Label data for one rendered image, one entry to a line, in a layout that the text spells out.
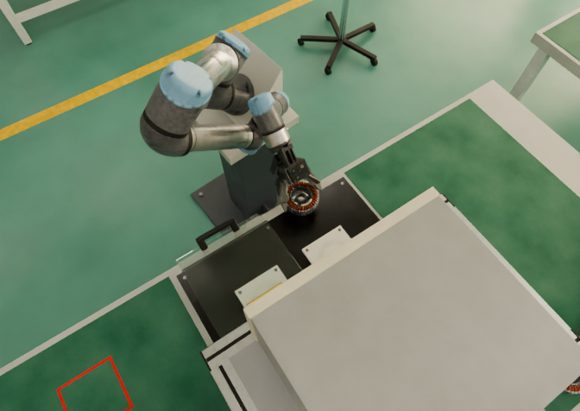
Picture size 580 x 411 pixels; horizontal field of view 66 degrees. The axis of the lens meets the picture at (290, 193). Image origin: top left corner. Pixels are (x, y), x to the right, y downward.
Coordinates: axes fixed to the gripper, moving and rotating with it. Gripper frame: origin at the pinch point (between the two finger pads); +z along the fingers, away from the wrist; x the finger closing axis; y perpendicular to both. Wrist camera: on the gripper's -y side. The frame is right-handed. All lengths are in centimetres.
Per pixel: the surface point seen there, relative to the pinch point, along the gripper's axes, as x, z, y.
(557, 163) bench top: 87, 31, 17
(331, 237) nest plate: 2.1, 13.7, 5.1
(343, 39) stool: 113, -29, -134
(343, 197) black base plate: 14.4, 7.5, -2.5
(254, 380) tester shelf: -40, 10, 47
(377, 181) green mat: 28.7, 9.5, -3.3
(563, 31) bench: 142, -1, -13
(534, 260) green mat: 52, 45, 31
